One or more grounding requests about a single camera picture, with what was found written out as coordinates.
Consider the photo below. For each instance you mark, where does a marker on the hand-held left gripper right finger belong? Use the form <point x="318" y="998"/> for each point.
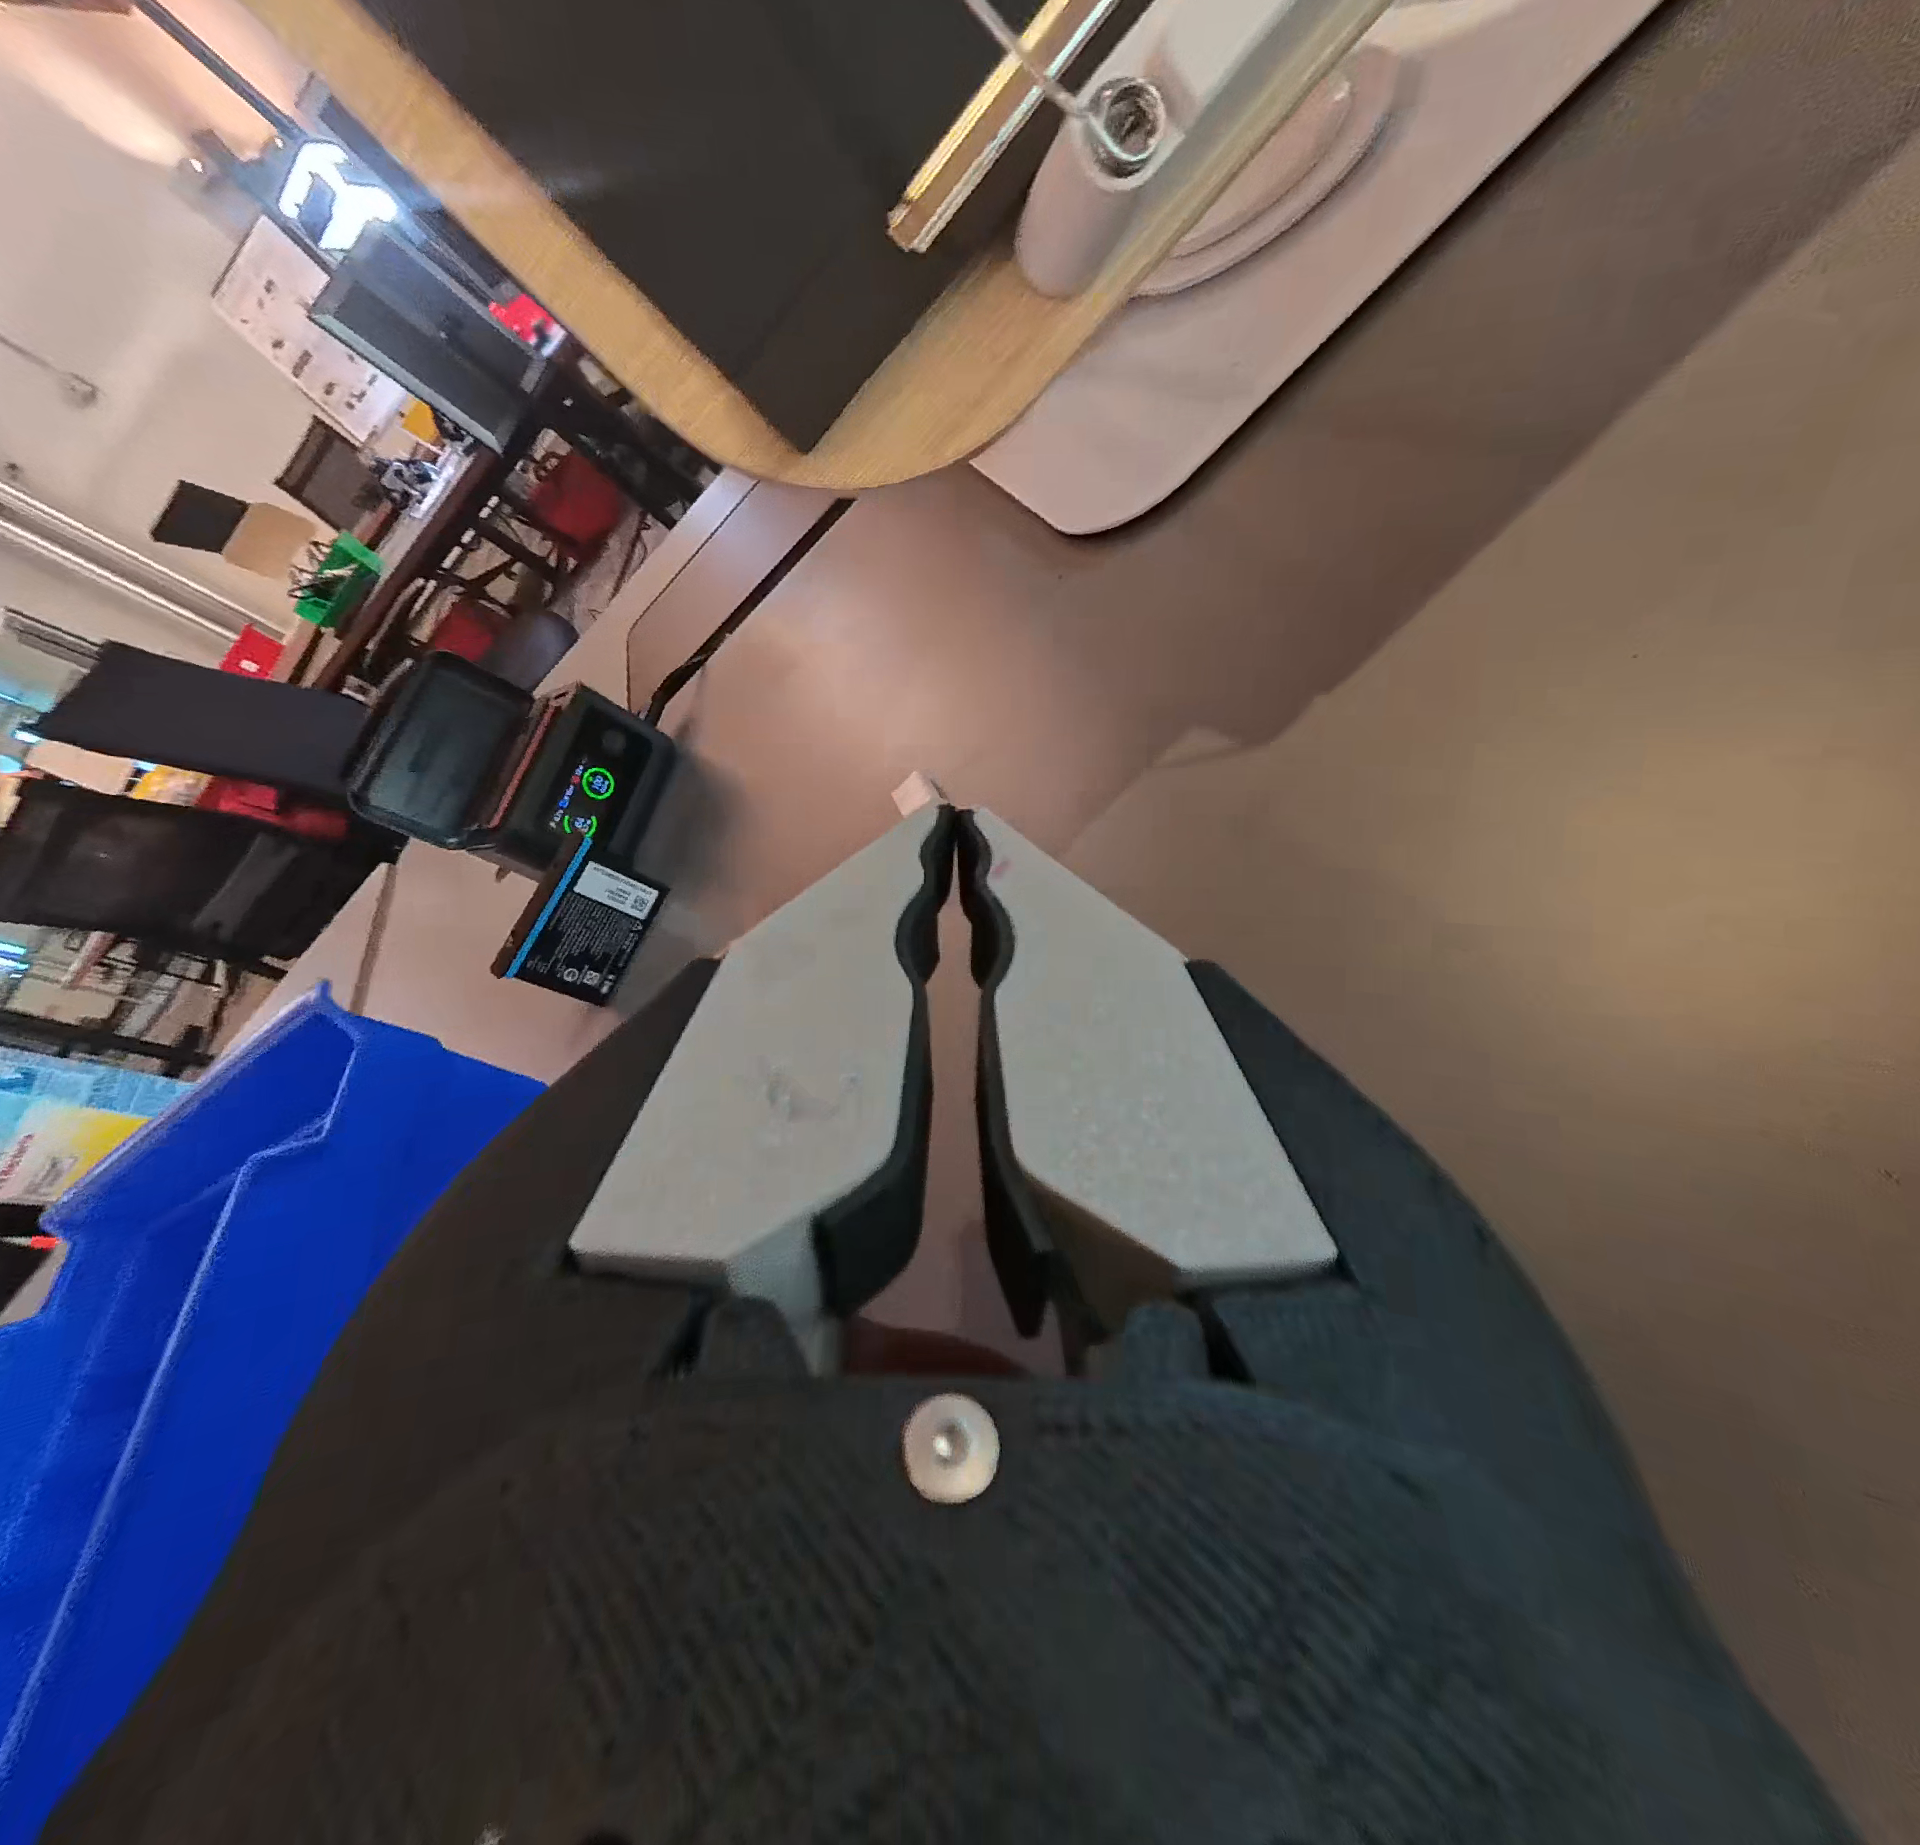
<point x="1140" y="1095"/>

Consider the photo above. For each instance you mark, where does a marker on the white paper scrap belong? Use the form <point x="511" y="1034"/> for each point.
<point x="918" y="792"/>

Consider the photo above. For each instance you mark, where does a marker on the white disinfecting wipes canister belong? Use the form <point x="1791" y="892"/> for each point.
<point x="60" y="1146"/>

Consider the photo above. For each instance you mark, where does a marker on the person's left hand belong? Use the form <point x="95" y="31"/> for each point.
<point x="929" y="1349"/>

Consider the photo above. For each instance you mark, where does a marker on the blue plastic bin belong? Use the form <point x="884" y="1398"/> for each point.
<point x="225" y="1349"/>

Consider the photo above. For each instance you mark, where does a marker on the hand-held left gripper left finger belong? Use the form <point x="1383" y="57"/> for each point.
<point x="751" y="1095"/>

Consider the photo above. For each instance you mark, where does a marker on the small black box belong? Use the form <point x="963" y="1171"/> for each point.
<point x="587" y="923"/>

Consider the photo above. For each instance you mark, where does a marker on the grey monitor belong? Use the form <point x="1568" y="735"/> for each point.
<point x="420" y="338"/>

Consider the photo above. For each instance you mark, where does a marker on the black display board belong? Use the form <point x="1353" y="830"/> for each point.
<point x="676" y="150"/>

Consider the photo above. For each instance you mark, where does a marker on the black battery charger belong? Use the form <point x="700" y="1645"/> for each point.
<point x="496" y="767"/>

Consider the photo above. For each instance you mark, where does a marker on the green plastic bin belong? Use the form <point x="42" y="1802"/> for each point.
<point x="338" y="569"/>

